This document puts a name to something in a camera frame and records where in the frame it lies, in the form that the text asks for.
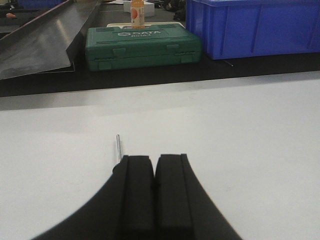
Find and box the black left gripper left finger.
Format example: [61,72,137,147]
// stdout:
[49,156,155,240]

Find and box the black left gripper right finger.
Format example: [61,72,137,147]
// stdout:
[155,154,241,240]

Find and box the green SATA tool case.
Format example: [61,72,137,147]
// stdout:
[85,22,202,72]

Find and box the black metal angled divider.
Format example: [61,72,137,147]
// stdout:
[0,0,101,80]

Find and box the large blue plastic bin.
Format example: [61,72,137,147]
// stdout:
[186,0,320,60]

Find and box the orange juice bottle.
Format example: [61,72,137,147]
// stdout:
[130,0,145,28]

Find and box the orange object on far table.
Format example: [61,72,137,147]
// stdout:
[6,12,17,18]

